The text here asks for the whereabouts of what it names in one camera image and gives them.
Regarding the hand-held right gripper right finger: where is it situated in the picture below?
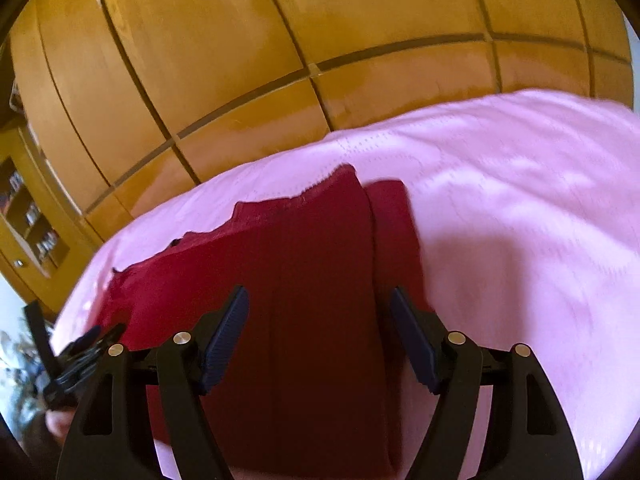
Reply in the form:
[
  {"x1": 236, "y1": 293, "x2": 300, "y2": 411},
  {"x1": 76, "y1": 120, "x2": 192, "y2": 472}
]
[{"x1": 390, "y1": 286, "x2": 585, "y2": 480}]

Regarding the dark red long-sleeved shirt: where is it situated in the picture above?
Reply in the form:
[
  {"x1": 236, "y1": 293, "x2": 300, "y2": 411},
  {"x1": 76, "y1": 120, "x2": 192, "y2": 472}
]
[{"x1": 95, "y1": 164, "x2": 436, "y2": 480}]

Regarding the wooden wardrobe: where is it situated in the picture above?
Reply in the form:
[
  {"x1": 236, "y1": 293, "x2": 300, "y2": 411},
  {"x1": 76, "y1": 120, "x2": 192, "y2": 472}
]
[{"x1": 10, "y1": 0, "x2": 635, "y2": 233}]

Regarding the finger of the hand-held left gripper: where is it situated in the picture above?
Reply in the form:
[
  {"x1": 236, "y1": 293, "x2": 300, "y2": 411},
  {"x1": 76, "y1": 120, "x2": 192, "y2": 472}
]
[
  {"x1": 64, "y1": 323, "x2": 126, "y2": 362},
  {"x1": 23, "y1": 300, "x2": 57, "y2": 379}
]

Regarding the pink bedspread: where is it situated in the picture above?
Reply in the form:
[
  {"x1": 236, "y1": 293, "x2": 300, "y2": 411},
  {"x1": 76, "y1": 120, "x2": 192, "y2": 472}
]
[{"x1": 50, "y1": 89, "x2": 640, "y2": 480}]

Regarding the person's left hand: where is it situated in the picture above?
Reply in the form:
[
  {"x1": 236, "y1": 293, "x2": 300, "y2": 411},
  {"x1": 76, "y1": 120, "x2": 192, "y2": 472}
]
[{"x1": 46, "y1": 404, "x2": 77, "y2": 444}]

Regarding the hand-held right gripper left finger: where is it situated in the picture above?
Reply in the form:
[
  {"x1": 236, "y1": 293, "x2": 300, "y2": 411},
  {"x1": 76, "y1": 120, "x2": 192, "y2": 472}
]
[{"x1": 55, "y1": 285, "x2": 250, "y2": 480}]

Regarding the wooden shelf unit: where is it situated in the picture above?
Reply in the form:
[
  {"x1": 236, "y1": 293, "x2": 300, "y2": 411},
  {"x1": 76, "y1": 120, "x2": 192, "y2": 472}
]
[{"x1": 0, "y1": 125, "x2": 73, "y2": 281}]

